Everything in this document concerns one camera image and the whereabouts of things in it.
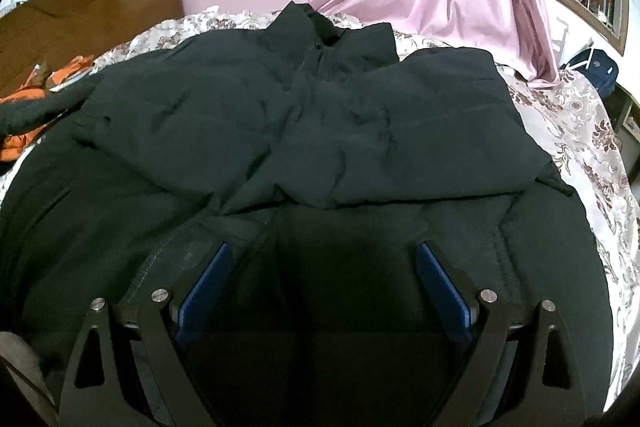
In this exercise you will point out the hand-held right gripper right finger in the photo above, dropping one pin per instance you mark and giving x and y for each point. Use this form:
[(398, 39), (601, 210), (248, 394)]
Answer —
[(442, 287)]

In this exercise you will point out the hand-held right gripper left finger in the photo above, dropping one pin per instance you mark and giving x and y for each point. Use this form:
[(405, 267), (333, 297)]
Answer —
[(202, 292)]

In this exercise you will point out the black padded jacket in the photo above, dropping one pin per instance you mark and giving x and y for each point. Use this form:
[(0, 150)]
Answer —
[(300, 132)]

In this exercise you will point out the grey cloth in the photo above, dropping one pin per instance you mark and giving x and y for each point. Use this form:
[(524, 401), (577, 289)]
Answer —
[(20, 367)]

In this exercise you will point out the floral bedspread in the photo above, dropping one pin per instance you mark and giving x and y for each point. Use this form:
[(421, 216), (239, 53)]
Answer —
[(590, 142)]

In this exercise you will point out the dark wooden cabinet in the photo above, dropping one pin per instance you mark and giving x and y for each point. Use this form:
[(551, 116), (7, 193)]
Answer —
[(627, 107)]

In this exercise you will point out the orange garment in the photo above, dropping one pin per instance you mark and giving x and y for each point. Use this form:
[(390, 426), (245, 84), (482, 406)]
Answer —
[(70, 69)]

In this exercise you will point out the dark blue bag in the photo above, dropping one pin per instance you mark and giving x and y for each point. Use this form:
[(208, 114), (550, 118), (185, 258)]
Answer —
[(597, 67)]

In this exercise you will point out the brown wooden headboard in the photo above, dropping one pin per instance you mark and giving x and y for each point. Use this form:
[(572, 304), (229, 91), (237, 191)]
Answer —
[(90, 17)]

